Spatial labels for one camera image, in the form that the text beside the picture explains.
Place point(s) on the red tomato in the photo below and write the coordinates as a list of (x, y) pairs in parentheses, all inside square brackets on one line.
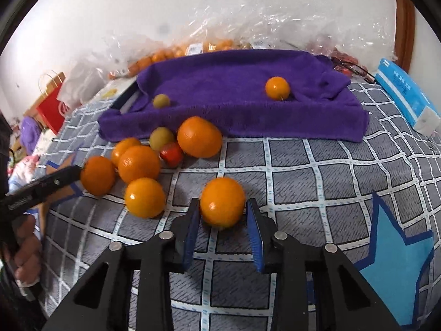
[(171, 154)]

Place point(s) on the large clear plastic bag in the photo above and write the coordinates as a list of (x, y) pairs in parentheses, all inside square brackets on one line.
[(275, 17)]

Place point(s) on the brown wooden frame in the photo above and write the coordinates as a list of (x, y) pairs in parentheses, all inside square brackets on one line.
[(403, 24)]

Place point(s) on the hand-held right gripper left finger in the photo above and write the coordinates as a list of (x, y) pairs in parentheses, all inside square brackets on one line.
[(188, 238)]

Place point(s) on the small green round fruit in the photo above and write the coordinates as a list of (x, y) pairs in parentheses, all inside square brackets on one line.
[(161, 101)]

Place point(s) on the white black-edged board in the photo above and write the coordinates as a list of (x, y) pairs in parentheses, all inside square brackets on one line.
[(126, 98)]

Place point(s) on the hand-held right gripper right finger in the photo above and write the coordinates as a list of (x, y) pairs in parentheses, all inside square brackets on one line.
[(255, 238)]

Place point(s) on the smooth orange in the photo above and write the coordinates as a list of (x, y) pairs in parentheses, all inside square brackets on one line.
[(144, 197), (222, 201), (277, 88)]

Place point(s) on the clear bag of oranges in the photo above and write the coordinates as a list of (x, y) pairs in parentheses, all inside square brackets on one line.
[(162, 55)]

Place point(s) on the red paper bag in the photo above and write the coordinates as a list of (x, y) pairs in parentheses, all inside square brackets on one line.
[(51, 112)]

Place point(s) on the large mandarin orange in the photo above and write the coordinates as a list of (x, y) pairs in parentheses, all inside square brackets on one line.
[(199, 137)]

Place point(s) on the person's left hand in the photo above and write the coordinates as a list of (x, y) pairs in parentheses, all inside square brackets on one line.
[(29, 244)]

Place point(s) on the grey plaid blanket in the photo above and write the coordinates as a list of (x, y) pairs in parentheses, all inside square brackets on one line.
[(293, 165)]

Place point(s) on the purple towel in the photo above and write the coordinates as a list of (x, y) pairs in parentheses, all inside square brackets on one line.
[(234, 89)]

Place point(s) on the white plastic bag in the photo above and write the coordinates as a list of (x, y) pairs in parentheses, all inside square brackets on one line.
[(81, 82)]

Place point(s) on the fruit-printed white mat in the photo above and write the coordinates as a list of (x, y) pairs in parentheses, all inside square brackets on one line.
[(100, 99)]

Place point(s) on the clear bag of red fruit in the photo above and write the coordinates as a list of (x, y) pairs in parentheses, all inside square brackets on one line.
[(324, 43)]

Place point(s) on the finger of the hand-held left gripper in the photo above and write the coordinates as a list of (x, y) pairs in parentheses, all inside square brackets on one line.
[(58, 181)]

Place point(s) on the purple cloth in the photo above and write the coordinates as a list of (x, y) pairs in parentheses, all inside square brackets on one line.
[(30, 131)]

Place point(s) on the blue tissue pack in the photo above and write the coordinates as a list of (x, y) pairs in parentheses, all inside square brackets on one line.
[(403, 89)]

